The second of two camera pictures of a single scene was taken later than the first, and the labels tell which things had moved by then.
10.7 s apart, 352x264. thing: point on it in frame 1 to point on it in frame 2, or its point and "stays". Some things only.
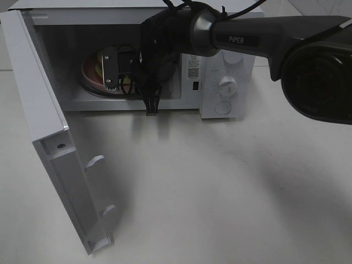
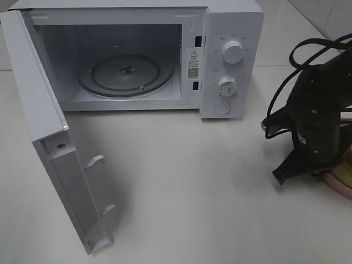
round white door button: (222, 107) stays
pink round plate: (88, 69) to (330, 182)
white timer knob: (228, 87) stays
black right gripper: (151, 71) to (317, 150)
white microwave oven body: (63, 33) stays
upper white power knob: (232, 56) stays
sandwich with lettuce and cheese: (125, 65) to (344, 170)
